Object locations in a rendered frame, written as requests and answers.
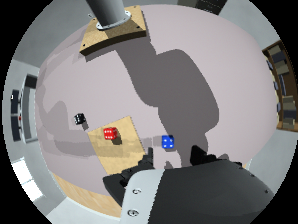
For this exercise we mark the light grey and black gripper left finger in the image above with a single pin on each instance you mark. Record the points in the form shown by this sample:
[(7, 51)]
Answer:
[(115, 183)]

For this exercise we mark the red die with white pips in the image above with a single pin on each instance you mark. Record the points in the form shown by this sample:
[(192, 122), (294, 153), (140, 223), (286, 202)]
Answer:
[(110, 133)]

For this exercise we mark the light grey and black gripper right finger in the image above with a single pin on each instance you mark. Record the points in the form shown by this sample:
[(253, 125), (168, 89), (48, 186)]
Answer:
[(199, 156)]

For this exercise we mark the blue die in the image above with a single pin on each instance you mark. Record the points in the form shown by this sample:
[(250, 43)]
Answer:
[(167, 141)]

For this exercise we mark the tan square mat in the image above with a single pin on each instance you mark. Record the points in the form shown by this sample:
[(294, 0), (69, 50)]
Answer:
[(121, 153)]

